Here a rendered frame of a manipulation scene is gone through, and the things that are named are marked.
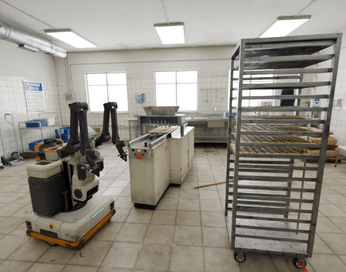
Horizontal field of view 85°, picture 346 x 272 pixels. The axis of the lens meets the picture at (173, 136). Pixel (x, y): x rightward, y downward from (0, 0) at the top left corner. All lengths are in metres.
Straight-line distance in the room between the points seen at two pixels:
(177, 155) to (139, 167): 0.76
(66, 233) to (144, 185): 0.94
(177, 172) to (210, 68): 3.97
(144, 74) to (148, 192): 4.51
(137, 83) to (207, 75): 2.23
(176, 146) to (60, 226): 1.74
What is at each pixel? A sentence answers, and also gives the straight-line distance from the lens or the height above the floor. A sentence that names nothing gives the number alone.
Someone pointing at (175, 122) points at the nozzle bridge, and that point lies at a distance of 2.95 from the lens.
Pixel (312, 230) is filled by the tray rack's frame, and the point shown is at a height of 0.37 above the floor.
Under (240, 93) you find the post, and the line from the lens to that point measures 1.51.
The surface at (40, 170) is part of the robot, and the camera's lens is 2.18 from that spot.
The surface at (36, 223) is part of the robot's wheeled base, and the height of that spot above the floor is 0.23.
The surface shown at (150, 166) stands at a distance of 2.37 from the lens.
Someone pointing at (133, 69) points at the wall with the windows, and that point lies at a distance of 6.47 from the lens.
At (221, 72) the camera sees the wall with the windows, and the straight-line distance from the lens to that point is 6.25.
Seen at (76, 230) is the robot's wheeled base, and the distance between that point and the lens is 2.13.
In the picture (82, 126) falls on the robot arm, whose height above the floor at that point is 1.20.
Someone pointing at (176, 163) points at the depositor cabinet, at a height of 0.43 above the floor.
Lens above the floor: 1.39
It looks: 10 degrees down
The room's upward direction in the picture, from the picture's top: 1 degrees counter-clockwise
